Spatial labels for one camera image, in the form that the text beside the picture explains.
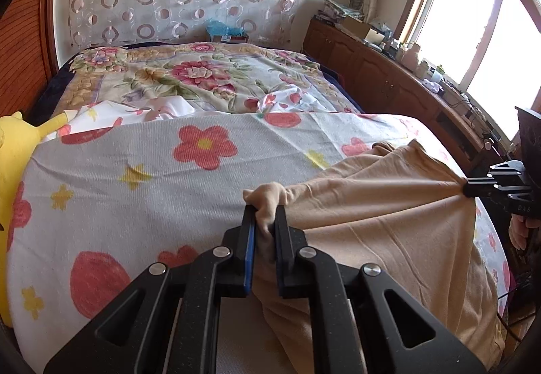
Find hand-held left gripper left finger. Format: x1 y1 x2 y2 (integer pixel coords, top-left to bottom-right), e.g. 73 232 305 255
44 205 257 374

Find beige printed T-shirt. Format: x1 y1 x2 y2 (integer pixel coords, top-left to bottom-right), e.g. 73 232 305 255
243 139 508 374

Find blue plastic bag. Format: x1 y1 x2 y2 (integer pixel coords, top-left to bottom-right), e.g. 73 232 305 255
205 18 246 37

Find small printed cardboard box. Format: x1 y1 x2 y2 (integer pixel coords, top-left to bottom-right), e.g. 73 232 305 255
207 32 250 44

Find wood-framed window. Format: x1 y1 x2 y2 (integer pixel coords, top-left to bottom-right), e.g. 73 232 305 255
397 0 541 126

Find pink bottle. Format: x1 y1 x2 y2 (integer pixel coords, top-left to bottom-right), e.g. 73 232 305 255
401 42 424 71

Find wooden slatted wardrobe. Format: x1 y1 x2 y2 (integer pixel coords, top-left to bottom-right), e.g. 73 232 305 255
0 0 62 119

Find open cardboard box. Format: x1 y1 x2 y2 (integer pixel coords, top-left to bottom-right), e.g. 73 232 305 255
338 16 377 39

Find white red-flower bed sheet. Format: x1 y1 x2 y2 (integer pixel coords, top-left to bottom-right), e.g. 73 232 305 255
6 89 513 374

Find yellow plush toy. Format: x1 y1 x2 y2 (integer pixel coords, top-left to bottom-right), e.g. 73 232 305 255
0 110 79 329

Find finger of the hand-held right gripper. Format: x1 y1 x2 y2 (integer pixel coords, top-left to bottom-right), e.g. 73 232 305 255
488 160 527 179
462 175 527 199

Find person's right hand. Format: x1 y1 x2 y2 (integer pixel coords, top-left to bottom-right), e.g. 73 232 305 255
509 213 530 250

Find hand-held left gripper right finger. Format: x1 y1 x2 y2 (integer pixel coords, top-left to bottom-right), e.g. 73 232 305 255
275 205 487 374

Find wooden sideboard cabinet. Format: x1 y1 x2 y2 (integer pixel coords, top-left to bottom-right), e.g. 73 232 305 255
303 16 521 172

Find folded patterned cloth stack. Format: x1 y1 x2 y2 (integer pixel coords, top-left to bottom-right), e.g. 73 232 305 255
317 0 364 22

